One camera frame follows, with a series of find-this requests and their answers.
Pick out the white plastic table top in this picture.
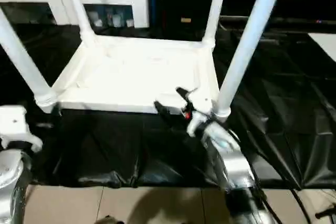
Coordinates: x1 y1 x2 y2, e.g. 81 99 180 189
35 35 232 125

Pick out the white plastic table leg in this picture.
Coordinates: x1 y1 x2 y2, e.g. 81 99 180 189
215 0 289 125
201 0 230 49
0 8 59 114
61 0 97 48

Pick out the black glossy mat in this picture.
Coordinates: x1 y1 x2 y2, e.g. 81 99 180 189
0 23 336 190

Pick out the grey robot torso front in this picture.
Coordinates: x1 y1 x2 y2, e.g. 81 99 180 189
94 215 124 224

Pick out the long black bar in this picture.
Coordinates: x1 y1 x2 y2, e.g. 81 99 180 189
219 16 336 26

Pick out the flat white board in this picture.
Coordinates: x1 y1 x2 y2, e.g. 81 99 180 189
308 32 336 64

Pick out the black floor rod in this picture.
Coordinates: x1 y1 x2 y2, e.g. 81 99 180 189
314 206 336 219

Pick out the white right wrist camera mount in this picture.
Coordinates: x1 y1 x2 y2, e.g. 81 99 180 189
185 95 214 137

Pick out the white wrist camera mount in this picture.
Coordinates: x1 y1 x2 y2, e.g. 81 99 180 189
0 105 44 156
185 95 214 137

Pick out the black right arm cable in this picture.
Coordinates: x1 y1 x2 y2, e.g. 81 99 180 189
175 86 312 224

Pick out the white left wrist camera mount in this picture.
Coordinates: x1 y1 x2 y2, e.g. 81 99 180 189
0 105 44 156

